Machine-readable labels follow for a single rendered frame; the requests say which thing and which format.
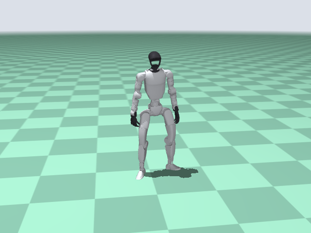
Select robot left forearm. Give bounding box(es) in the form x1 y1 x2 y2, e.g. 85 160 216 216
170 93 178 110

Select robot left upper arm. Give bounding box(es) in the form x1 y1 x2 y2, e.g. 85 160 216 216
164 69 176 95

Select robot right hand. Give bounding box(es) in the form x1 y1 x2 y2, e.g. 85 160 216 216
131 112 140 127

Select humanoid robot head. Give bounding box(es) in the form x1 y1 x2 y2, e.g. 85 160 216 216
148 51 161 72

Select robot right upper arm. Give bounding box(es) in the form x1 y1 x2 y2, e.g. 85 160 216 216
135 72 146 99

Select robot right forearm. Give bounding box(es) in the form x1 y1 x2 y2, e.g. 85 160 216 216
130 92 139 116

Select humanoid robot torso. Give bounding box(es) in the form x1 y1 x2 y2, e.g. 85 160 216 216
144 68 166 116

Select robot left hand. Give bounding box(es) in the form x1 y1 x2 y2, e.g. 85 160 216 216
173 106 180 124

